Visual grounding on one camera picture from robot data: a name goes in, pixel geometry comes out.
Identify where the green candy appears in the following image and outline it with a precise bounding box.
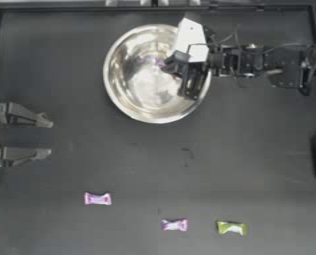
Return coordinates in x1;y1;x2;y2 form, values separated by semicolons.
215;220;247;236

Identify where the steel bowl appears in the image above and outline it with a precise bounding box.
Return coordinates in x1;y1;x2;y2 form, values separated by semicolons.
102;23;213;125

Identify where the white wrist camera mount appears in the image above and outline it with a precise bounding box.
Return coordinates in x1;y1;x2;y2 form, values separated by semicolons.
170;17;210;64

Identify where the black table frame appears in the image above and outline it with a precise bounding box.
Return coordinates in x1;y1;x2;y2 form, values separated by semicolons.
0;2;316;88

